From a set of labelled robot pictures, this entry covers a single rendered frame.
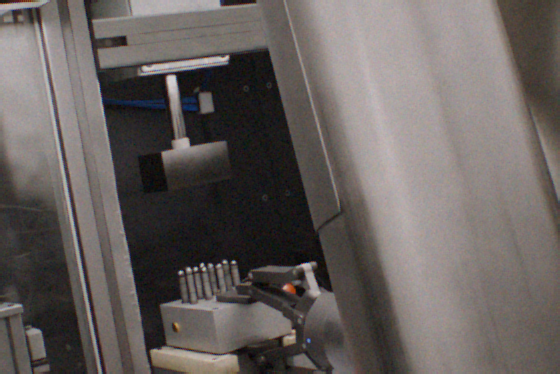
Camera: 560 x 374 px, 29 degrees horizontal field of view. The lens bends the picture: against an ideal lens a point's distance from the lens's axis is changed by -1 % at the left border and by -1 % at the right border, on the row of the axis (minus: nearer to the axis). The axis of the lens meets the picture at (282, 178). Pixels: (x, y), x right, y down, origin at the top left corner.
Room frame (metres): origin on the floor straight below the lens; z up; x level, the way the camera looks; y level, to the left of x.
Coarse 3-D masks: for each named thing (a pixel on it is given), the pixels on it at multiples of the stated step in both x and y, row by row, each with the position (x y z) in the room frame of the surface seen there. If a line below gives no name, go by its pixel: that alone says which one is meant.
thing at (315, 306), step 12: (324, 288) 1.08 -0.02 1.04; (300, 300) 1.08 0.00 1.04; (312, 300) 1.06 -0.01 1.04; (324, 300) 1.04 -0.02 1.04; (312, 312) 1.04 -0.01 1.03; (324, 312) 1.02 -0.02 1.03; (312, 324) 1.03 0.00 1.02; (300, 336) 1.09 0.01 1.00; (312, 336) 1.03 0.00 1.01; (312, 348) 1.03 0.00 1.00; (324, 348) 1.01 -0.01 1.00; (312, 360) 1.08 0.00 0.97; (324, 360) 1.02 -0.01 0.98
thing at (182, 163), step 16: (176, 80) 1.26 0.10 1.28; (176, 96) 1.25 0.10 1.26; (176, 112) 1.25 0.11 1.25; (176, 128) 1.25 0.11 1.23; (176, 144) 1.25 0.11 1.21; (208, 144) 1.25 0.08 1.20; (224, 144) 1.26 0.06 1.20; (144, 160) 1.25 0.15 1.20; (160, 160) 1.22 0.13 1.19; (176, 160) 1.22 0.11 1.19; (192, 160) 1.23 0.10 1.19; (208, 160) 1.24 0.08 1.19; (224, 160) 1.26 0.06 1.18; (144, 176) 1.26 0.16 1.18; (160, 176) 1.22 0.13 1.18; (176, 176) 1.22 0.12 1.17; (192, 176) 1.23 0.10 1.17; (208, 176) 1.24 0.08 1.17; (224, 176) 1.25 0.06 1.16; (144, 192) 1.26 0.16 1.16; (160, 192) 1.23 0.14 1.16
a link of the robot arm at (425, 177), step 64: (256, 0) 0.48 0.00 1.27; (320, 0) 0.44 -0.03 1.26; (384, 0) 0.43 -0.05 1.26; (448, 0) 0.43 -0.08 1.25; (320, 64) 0.44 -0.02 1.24; (384, 64) 0.42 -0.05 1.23; (448, 64) 0.42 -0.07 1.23; (512, 64) 0.45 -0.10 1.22; (320, 128) 0.44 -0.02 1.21; (384, 128) 0.42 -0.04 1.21; (448, 128) 0.41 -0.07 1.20; (512, 128) 0.42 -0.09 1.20; (320, 192) 0.44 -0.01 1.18; (384, 192) 0.41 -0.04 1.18; (448, 192) 0.41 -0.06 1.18; (512, 192) 0.41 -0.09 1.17; (384, 256) 0.41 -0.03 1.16; (448, 256) 0.40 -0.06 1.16; (512, 256) 0.40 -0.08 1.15; (384, 320) 0.41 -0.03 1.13; (448, 320) 0.39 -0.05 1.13; (512, 320) 0.39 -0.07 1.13
